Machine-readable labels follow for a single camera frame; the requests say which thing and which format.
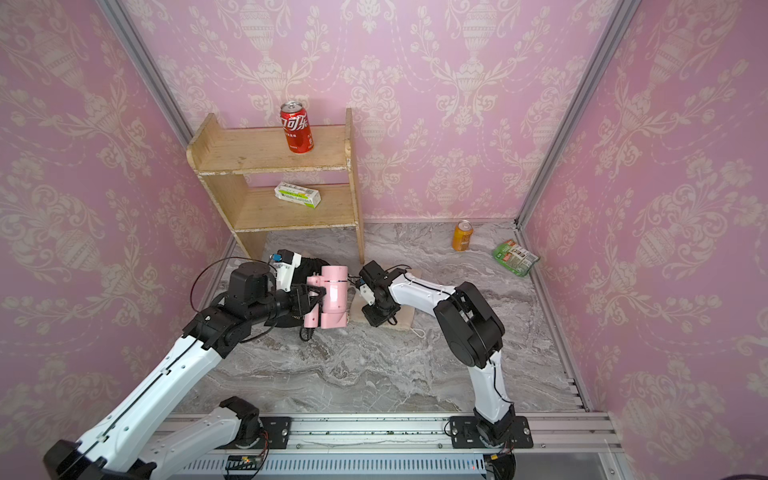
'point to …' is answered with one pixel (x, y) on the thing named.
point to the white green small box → (297, 194)
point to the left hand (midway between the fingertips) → (322, 292)
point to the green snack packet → (515, 258)
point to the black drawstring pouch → (305, 296)
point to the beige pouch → (404, 319)
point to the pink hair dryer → (330, 310)
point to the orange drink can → (462, 234)
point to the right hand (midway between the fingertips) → (376, 319)
